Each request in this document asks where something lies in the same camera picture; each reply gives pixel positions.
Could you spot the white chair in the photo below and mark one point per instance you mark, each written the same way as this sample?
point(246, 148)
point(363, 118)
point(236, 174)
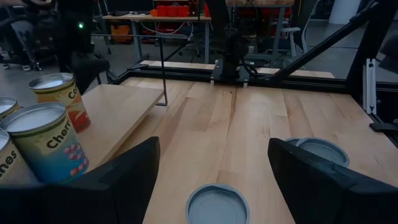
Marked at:
point(292, 31)

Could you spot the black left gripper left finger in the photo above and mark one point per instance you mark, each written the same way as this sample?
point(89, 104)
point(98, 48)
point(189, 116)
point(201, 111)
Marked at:
point(93, 202)

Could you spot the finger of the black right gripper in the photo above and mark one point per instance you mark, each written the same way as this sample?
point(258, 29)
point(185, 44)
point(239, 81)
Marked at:
point(90, 70)

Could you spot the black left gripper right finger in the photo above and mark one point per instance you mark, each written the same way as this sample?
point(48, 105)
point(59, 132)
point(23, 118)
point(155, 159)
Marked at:
point(326, 199)

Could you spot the silver aluminium bracket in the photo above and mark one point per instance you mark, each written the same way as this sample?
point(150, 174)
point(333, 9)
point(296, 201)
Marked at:
point(370, 87)

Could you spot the orange pineapple label can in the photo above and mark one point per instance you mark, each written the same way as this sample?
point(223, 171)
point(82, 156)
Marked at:
point(6, 105)

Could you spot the blue peaches label can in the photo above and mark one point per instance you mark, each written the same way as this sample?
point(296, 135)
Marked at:
point(9, 165)

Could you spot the wooden-top table gray legs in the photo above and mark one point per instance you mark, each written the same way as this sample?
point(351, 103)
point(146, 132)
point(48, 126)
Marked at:
point(261, 2)
point(155, 17)

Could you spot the orange corn label can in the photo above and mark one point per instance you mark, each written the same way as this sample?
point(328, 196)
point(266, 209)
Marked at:
point(62, 96)

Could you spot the black aluminium rig frame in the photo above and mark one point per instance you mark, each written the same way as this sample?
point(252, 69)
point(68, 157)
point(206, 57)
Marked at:
point(295, 81)

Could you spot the red storage bins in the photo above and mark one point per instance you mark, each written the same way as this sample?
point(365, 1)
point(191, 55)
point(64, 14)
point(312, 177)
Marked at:
point(171, 11)

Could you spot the rainbow striped green can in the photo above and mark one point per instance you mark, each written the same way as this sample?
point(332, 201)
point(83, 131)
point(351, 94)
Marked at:
point(323, 151)

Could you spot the blue cherries label can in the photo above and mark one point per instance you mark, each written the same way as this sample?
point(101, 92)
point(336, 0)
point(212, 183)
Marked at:
point(46, 146)

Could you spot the orange bin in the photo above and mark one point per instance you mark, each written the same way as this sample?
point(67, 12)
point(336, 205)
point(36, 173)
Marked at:
point(121, 32)

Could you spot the person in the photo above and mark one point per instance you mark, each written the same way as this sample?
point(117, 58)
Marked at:
point(18, 31)

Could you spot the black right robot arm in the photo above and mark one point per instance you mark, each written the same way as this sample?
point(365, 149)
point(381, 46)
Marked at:
point(231, 46)

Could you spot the wooden shelf black metal frame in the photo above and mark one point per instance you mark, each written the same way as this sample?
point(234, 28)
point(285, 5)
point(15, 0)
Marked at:
point(118, 105)

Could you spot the short teal can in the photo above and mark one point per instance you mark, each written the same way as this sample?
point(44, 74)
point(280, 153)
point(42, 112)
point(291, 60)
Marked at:
point(291, 141)

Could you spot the gray-lidded colourful label can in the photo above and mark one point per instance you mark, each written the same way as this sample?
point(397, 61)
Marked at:
point(217, 208)

